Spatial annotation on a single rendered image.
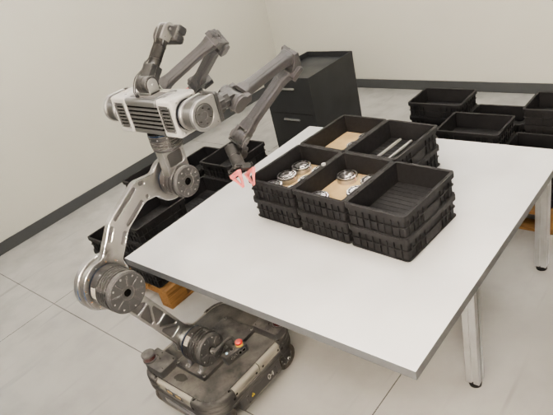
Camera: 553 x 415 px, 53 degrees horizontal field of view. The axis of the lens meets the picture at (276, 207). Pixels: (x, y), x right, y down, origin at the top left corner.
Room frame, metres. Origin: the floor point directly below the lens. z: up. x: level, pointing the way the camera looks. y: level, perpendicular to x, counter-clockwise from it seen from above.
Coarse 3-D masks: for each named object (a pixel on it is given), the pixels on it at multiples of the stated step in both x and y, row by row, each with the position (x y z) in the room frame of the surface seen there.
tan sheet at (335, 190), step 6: (360, 174) 2.39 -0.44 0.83; (336, 180) 2.39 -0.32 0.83; (330, 186) 2.35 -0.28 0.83; (336, 186) 2.33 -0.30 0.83; (342, 186) 2.32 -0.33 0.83; (348, 186) 2.30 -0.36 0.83; (330, 192) 2.29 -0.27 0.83; (336, 192) 2.28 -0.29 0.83; (342, 192) 2.26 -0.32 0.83; (336, 198) 2.22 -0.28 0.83; (342, 198) 2.20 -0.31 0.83
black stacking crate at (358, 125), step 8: (344, 120) 2.94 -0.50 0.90; (352, 120) 2.91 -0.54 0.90; (360, 120) 2.86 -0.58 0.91; (368, 120) 2.82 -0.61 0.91; (376, 120) 2.78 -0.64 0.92; (328, 128) 2.85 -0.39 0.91; (336, 128) 2.89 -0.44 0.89; (344, 128) 2.94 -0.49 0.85; (352, 128) 2.91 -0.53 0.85; (360, 128) 2.87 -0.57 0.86; (368, 128) 2.83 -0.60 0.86; (320, 136) 2.80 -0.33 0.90; (328, 136) 2.85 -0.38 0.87; (336, 136) 2.88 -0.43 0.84; (312, 144) 2.76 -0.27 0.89; (320, 144) 2.80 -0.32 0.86
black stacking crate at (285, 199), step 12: (288, 156) 2.63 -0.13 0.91; (300, 156) 2.69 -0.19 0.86; (312, 156) 2.63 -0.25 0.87; (324, 156) 2.56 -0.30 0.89; (276, 168) 2.57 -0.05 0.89; (288, 168) 2.62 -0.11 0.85; (264, 180) 2.51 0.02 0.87; (264, 192) 2.38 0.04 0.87; (276, 192) 2.31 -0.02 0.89; (288, 204) 2.27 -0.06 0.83
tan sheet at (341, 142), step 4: (348, 132) 2.93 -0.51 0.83; (340, 136) 2.90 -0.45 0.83; (344, 136) 2.89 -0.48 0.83; (348, 136) 2.87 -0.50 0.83; (352, 136) 2.86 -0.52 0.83; (356, 136) 2.85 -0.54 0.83; (336, 140) 2.86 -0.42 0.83; (340, 140) 2.85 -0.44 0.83; (344, 140) 2.83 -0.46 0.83; (348, 140) 2.82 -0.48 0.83; (352, 140) 2.81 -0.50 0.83; (328, 144) 2.83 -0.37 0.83; (332, 144) 2.82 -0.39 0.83; (336, 144) 2.81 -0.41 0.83; (340, 144) 2.79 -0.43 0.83; (344, 144) 2.78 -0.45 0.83; (336, 148) 2.75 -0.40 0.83; (340, 148) 2.74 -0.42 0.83
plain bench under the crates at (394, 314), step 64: (320, 128) 3.40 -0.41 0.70; (512, 192) 2.10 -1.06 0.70; (128, 256) 2.40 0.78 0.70; (192, 256) 2.25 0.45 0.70; (256, 256) 2.11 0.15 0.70; (320, 256) 1.98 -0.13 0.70; (384, 256) 1.87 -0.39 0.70; (448, 256) 1.76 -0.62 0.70; (320, 320) 1.58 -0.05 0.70; (384, 320) 1.50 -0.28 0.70; (448, 320) 1.42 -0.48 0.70
